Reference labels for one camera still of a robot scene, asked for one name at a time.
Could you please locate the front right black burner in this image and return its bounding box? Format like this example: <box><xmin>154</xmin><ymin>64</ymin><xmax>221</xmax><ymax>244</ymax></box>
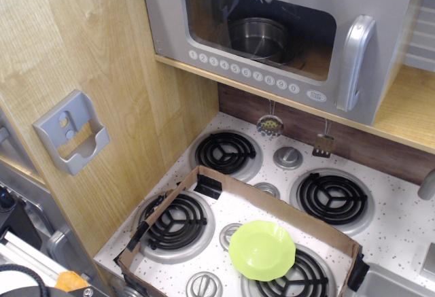
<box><xmin>254</xmin><ymin>249</ymin><xmax>330</xmax><ymax>297</ymax></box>

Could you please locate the silver sink basin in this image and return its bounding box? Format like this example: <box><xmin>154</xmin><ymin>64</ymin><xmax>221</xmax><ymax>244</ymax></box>
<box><xmin>355</xmin><ymin>263</ymin><xmax>434</xmax><ymax>297</ymax></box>

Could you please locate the grey oven door handle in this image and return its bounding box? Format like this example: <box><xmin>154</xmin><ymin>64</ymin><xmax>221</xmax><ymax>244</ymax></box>
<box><xmin>46</xmin><ymin>230</ymin><xmax>70</xmax><ymax>268</ymax></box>

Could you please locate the grey stove knob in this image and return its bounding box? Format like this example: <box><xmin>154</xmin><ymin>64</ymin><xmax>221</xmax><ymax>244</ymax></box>
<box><xmin>254</xmin><ymin>182</ymin><xmax>281</xmax><ymax>198</ymax></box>
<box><xmin>186</xmin><ymin>271</ymin><xmax>223</xmax><ymax>297</ymax></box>
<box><xmin>273</xmin><ymin>147</ymin><xmax>303</xmax><ymax>170</ymax></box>
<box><xmin>219</xmin><ymin>223</ymin><xmax>242</xmax><ymax>251</ymax></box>

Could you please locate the grey back stove knob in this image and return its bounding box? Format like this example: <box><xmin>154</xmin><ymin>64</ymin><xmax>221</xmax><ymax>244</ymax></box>
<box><xmin>273</xmin><ymin>147</ymin><xmax>303</xmax><ymax>170</ymax></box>

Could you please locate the back right black burner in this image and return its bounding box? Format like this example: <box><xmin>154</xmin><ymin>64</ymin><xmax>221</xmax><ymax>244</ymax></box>
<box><xmin>296</xmin><ymin>172</ymin><xmax>368</xmax><ymax>226</ymax></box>

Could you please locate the black burner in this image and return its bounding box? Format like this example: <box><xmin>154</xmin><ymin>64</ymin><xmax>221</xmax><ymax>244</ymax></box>
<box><xmin>296</xmin><ymin>172</ymin><xmax>368</xmax><ymax>226</ymax></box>
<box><xmin>194</xmin><ymin>131</ymin><xmax>257</xmax><ymax>175</ymax></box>
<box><xmin>143</xmin><ymin>192</ymin><xmax>210</xmax><ymax>251</ymax></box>
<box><xmin>254</xmin><ymin>249</ymin><xmax>330</xmax><ymax>297</ymax></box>

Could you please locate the stainless steel pot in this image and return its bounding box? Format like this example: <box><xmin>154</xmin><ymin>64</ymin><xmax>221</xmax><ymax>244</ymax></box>
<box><xmin>228</xmin><ymin>18</ymin><xmax>296</xmax><ymax>65</ymax></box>

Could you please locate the lime green plastic plate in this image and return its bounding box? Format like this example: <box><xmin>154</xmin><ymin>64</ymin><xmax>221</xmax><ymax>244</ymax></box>
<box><xmin>228</xmin><ymin>220</ymin><xmax>296</xmax><ymax>281</ymax></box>

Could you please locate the grey front stove knob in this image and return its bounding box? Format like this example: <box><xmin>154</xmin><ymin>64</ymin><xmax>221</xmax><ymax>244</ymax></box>
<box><xmin>186</xmin><ymin>271</ymin><xmax>223</xmax><ymax>297</ymax></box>

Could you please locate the hanging small metal spatula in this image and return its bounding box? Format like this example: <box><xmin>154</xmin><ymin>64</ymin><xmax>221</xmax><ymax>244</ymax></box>
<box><xmin>312</xmin><ymin>119</ymin><xmax>334</xmax><ymax>158</ymax></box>

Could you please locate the back left black burner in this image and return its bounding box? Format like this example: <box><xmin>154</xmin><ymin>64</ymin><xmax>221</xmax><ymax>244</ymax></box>
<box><xmin>194</xmin><ymin>131</ymin><xmax>257</xmax><ymax>175</ymax></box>

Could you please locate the grey middle stove knob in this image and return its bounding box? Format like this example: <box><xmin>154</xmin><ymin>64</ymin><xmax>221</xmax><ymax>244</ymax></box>
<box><xmin>254</xmin><ymin>182</ymin><xmax>281</xmax><ymax>198</ymax></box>

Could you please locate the grey plastic wall holder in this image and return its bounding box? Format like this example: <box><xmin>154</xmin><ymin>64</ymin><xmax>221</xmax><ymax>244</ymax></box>
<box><xmin>33</xmin><ymin>90</ymin><xmax>110</xmax><ymax>175</ymax></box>

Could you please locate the hanging round metal strainer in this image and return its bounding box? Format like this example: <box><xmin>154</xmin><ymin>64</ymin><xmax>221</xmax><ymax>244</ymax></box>
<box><xmin>256</xmin><ymin>100</ymin><xmax>284</xmax><ymax>139</ymax></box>

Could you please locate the black braided cable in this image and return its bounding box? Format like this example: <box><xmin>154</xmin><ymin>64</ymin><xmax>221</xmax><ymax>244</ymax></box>
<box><xmin>0</xmin><ymin>263</ymin><xmax>48</xmax><ymax>297</ymax></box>

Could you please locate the orange tape piece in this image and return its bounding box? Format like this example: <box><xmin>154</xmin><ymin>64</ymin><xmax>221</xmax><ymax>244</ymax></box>
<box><xmin>54</xmin><ymin>270</ymin><xmax>88</xmax><ymax>292</ymax></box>

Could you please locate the silver microwave door handle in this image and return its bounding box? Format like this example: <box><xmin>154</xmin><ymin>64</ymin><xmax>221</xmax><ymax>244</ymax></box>
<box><xmin>336</xmin><ymin>15</ymin><xmax>376</xmax><ymax>112</ymax></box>

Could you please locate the grey centre stove knob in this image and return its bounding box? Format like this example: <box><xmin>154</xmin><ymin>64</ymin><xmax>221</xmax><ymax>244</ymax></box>
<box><xmin>219</xmin><ymin>223</ymin><xmax>242</xmax><ymax>251</ymax></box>

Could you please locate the grey toy microwave door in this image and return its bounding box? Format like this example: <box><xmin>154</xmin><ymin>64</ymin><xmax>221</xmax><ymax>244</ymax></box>
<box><xmin>145</xmin><ymin>0</ymin><xmax>417</xmax><ymax>125</ymax></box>

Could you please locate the front left black burner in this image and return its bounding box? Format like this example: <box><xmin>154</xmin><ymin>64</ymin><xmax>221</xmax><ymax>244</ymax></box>
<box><xmin>143</xmin><ymin>192</ymin><xmax>210</xmax><ymax>251</ymax></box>

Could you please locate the brown cardboard frame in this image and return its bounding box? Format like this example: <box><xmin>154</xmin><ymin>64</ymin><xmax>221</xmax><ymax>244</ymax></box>
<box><xmin>116</xmin><ymin>167</ymin><xmax>369</xmax><ymax>296</ymax></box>

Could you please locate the grey sink faucet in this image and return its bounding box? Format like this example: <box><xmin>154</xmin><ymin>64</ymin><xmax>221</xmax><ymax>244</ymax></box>
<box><xmin>417</xmin><ymin>170</ymin><xmax>435</xmax><ymax>200</ymax></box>

